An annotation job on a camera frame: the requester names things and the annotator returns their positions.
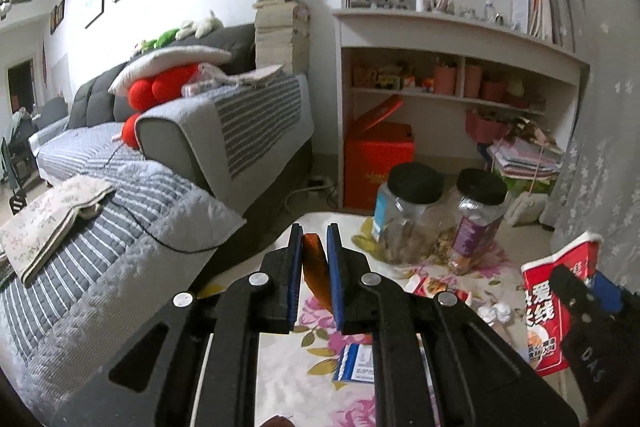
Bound short pink pot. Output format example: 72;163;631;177
481;79;508;104

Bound beige floral cloth pad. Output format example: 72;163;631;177
0;176;117;285

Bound grey striped sofa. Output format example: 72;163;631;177
0;122;247;408

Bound red noodle carton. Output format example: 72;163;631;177
404;273;473;305

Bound black cable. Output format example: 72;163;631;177
100;142;221;254

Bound stack of old books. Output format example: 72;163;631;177
252;0;312;75

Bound folded beige cloth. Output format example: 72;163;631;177
220;64;285;86

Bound white plush toy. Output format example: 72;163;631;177
175;10;224;40

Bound white lace curtain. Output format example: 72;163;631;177
520;0;640;293

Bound red plush toy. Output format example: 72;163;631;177
122;63;203;152

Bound upright books on shelf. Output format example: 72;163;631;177
511;0;555;44

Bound white grey pillow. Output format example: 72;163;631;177
107;45;233;98

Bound tied bundle of papers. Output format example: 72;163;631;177
487;117;563;195

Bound orange cardboard box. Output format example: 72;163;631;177
344;94;416;212

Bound small dark wall picture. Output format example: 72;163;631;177
49;0;66;34

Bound clear jar with purple label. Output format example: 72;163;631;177
447;168;508;277

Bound floral tablecloth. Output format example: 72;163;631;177
197;209;566;427

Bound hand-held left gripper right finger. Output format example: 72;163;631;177
326;224;581;427

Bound green plush toy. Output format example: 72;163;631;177
132;29;181;55

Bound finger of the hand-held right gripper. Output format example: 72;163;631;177
550;263;631;408
593;271;640;333

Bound clear jar with blue label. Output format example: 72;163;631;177
372;163;446;265

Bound orange snack wrapper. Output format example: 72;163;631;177
301;232;337;314

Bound white shelf unit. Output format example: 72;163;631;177
332;0;591;228

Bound small crumpled white tissue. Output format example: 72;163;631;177
476;302;512;324

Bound torn red white noodle cup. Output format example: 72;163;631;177
520;231;602;377

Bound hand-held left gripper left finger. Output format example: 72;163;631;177
50;227;305;427

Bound blue white cardboard box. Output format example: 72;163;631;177
334;343;376;384

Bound white plastic bag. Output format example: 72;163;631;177
505;191;548;228

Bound striped grey armrest cover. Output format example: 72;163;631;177
136;73;316;200

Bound tall pink pot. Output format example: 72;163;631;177
464;64;483;100
433;63;457;96

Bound pink basket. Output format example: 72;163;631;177
465;108;508;142

